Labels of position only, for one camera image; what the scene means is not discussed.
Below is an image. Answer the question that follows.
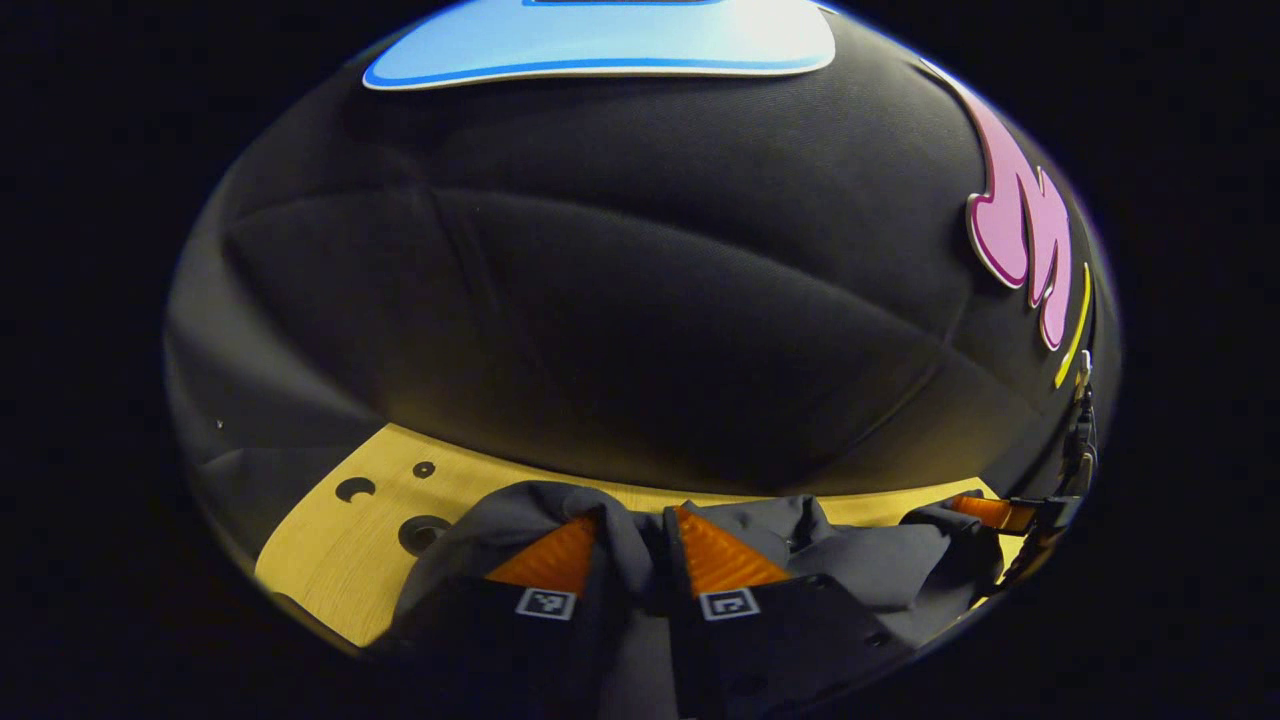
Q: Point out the grey shirt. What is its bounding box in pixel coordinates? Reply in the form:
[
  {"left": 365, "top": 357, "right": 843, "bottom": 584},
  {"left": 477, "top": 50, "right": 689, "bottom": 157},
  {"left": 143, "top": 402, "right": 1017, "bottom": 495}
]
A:
[{"left": 385, "top": 480, "right": 1006, "bottom": 720}]

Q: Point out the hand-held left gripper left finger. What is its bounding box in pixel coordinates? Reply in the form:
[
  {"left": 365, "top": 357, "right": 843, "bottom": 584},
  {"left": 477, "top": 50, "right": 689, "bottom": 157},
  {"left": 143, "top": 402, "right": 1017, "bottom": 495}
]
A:
[{"left": 385, "top": 512, "right": 611, "bottom": 701}]

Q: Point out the black backdrop cloth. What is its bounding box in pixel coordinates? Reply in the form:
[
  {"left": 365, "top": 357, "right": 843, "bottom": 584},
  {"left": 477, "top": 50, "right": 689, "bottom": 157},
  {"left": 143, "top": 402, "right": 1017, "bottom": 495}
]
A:
[{"left": 165, "top": 0, "right": 1121, "bottom": 561}]

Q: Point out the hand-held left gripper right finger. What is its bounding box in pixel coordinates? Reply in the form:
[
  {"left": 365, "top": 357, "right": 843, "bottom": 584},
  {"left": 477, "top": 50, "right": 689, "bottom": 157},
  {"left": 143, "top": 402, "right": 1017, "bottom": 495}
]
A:
[{"left": 665, "top": 503, "right": 916, "bottom": 719}]

